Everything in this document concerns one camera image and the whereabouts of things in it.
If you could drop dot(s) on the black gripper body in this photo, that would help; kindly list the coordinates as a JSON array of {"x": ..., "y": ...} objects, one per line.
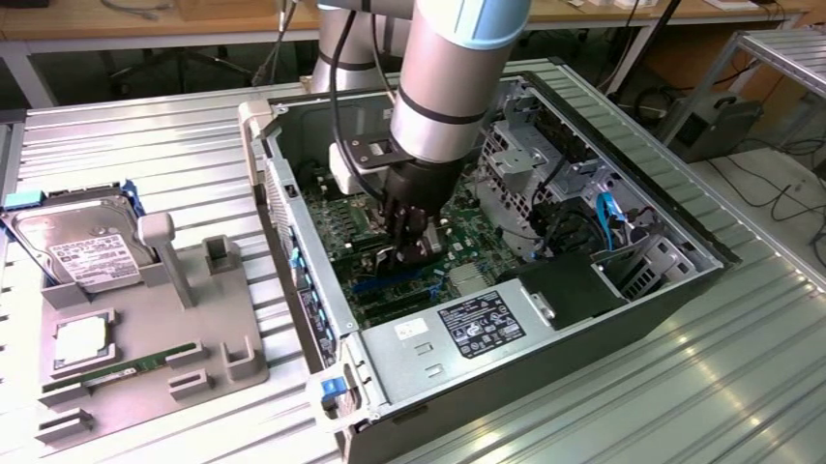
[{"x": 422, "y": 186}]

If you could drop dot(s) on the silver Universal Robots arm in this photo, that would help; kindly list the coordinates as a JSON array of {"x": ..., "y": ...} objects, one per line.
[{"x": 445, "y": 96}]

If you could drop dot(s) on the green Dell motherboard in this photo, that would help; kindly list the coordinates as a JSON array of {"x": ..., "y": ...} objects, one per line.
[{"x": 478, "y": 251}]

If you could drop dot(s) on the silver chipset heatsink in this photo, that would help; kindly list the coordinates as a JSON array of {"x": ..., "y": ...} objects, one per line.
[{"x": 467, "y": 280}]

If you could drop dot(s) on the blue expansion slot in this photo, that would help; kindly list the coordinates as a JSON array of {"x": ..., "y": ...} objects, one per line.
[{"x": 363, "y": 287}]

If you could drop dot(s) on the perforated metal disk bay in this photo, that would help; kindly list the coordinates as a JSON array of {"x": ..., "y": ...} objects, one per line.
[{"x": 517, "y": 159}]

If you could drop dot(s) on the grey power supply unit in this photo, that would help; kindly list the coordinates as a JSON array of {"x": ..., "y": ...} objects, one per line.
[{"x": 451, "y": 348}]

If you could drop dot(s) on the black plastic cover box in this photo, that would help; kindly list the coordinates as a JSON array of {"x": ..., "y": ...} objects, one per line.
[{"x": 567, "y": 290}]

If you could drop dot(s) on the open black PC case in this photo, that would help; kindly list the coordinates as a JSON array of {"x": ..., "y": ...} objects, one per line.
[{"x": 490, "y": 382}]

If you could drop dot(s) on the blue case latch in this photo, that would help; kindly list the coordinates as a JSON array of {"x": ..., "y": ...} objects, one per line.
[{"x": 330, "y": 388}]

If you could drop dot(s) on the black office chair base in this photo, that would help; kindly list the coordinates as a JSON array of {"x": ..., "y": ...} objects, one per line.
[{"x": 180, "y": 65}]

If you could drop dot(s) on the black floor device box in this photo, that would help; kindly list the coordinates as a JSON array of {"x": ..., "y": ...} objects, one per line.
[{"x": 713, "y": 128}]

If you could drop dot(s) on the grey parts rack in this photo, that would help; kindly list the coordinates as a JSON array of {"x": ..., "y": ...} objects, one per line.
[{"x": 142, "y": 357}]

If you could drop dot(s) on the silver hard disk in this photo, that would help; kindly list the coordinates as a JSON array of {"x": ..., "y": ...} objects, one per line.
[{"x": 78, "y": 246}]

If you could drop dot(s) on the green RAM stick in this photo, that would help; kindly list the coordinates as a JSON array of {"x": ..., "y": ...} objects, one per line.
[{"x": 123, "y": 365}]

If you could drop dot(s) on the CPU chip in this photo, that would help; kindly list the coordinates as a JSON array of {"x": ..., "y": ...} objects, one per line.
[{"x": 82, "y": 343}]

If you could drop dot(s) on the blue disk carrier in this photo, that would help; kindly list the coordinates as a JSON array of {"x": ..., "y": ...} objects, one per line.
[{"x": 23, "y": 199}]

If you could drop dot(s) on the long wooden desk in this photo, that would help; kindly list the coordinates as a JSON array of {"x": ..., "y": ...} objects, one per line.
[{"x": 78, "y": 26}]

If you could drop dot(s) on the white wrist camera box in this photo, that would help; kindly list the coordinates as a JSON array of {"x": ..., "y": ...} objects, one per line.
[{"x": 345, "y": 171}]

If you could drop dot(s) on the metal frame slat table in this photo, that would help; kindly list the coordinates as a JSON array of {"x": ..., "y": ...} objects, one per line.
[{"x": 774, "y": 53}]

